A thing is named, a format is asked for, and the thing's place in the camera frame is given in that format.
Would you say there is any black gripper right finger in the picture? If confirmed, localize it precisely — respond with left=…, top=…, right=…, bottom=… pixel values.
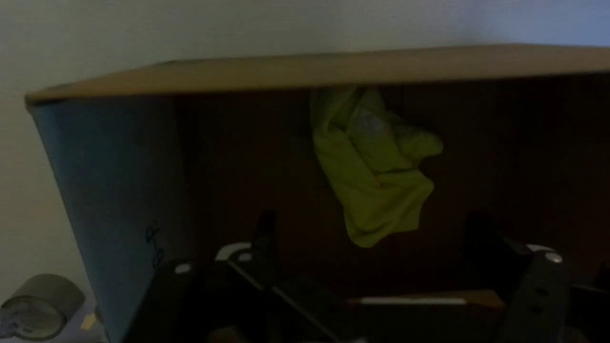
left=463, top=209, right=577, bottom=343

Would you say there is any brown cardboard box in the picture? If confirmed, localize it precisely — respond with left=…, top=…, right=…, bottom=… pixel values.
left=23, top=43, right=610, bottom=343

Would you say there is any grey tape roll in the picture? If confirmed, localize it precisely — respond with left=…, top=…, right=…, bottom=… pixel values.
left=0, top=272, right=87, bottom=343

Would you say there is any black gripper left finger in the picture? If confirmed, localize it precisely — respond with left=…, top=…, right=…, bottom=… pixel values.
left=126, top=211, right=345, bottom=343

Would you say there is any yellow-green towel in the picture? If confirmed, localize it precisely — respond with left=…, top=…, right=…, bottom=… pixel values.
left=309, top=85, right=446, bottom=249

